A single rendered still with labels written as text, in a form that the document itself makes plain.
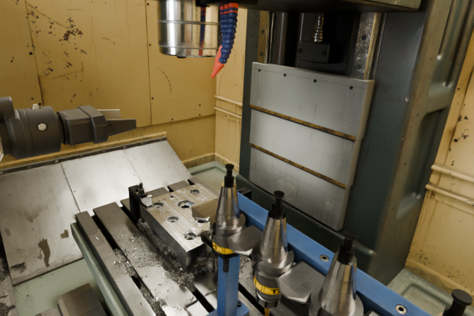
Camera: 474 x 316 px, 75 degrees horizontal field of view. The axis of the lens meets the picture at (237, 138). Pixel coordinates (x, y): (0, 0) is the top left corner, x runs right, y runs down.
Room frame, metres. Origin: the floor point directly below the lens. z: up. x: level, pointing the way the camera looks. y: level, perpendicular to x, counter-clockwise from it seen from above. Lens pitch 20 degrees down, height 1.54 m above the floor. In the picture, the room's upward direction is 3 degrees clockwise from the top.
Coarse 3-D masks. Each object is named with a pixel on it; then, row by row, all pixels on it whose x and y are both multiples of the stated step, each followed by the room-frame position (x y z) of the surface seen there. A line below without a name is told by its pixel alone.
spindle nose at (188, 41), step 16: (160, 0) 0.72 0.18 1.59; (176, 0) 0.69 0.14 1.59; (192, 0) 0.69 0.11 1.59; (160, 16) 0.72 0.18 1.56; (176, 16) 0.70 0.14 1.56; (192, 16) 0.69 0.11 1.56; (208, 16) 0.71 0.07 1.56; (160, 32) 0.72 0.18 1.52; (176, 32) 0.70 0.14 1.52; (192, 32) 0.69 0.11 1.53; (208, 32) 0.71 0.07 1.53; (160, 48) 0.73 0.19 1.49; (176, 48) 0.70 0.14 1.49; (192, 48) 0.69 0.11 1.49; (208, 48) 0.71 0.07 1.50
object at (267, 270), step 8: (256, 248) 0.39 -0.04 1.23; (256, 256) 0.37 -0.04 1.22; (288, 256) 0.37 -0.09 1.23; (256, 264) 0.38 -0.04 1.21; (264, 264) 0.35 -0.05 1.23; (272, 264) 0.36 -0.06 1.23; (280, 264) 0.36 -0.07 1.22; (288, 264) 0.36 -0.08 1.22; (264, 272) 0.36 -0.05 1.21; (272, 272) 0.35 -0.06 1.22; (280, 272) 0.35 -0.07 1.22; (272, 280) 0.35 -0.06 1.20
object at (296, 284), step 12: (300, 264) 0.37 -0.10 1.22; (276, 276) 0.34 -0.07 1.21; (288, 276) 0.34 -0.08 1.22; (300, 276) 0.34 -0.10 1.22; (312, 276) 0.34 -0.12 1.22; (324, 276) 0.35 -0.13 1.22; (288, 288) 0.32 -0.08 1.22; (300, 288) 0.32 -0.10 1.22; (312, 288) 0.32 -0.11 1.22; (300, 300) 0.31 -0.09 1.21
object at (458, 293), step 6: (456, 294) 0.21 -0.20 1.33; (462, 294) 0.21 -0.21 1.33; (468, 294) 0.22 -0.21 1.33; (456, 300) 0.21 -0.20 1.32; (462, 300) 0.21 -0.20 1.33; (468, 300) 0.21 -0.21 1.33; (450, 306) 0.22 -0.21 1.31; (456, 306) 0.21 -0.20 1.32; (462, 306) 0.21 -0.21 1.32; (444, 312) 0.22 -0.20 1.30; (450, 312) 0.21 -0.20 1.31; (456, 312) 0.21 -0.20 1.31; (462, 312) 0.21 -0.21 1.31
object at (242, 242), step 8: (240, 232) 0.44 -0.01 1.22; (248, 232) 0.44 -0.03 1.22; (256, 232) 0.44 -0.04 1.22; (232, 240) 0.42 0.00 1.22; (240, 240) 0.42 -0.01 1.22; (248, 240) 0.42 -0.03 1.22; (256, 240) 0.42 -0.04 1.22; (232, 248) 0.40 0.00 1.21; (240, 248) 0.40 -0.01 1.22; (248, 248) 0.40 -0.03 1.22; (248, 256) 0.39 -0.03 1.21
